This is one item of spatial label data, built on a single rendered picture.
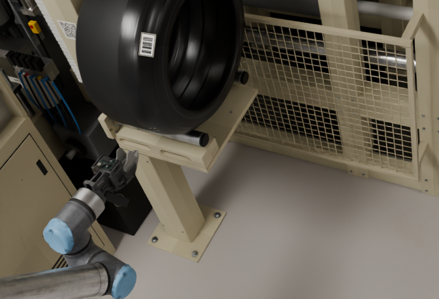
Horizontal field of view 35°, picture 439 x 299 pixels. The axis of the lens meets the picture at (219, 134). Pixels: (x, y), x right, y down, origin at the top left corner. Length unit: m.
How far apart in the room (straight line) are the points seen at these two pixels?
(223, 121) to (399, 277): 0.97
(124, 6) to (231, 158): 1.55
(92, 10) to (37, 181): 0.90
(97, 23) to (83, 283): 0.69
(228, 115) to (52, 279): 0.91
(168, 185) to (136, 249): 0.48
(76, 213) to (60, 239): 0.08
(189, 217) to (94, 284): 1.21
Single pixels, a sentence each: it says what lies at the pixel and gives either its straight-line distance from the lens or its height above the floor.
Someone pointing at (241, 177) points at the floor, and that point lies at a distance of 3.23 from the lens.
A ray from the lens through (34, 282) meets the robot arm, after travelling 1.73.
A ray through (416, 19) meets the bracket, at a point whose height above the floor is 0.98.
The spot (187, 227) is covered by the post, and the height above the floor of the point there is 0.11.
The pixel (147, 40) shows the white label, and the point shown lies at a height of 1.36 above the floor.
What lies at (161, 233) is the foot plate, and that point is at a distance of 3.15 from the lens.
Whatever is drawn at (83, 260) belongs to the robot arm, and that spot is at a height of 0.98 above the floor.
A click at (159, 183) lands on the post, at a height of 0.45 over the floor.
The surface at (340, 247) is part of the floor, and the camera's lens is 2.94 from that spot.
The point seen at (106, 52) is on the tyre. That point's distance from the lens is 1.94.
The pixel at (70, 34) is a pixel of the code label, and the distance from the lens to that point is 2.28.
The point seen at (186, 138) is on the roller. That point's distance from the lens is 2.20.
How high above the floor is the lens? 2.49
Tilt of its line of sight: 46 degrees down
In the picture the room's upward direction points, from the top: 20 degrees counter-clockwise
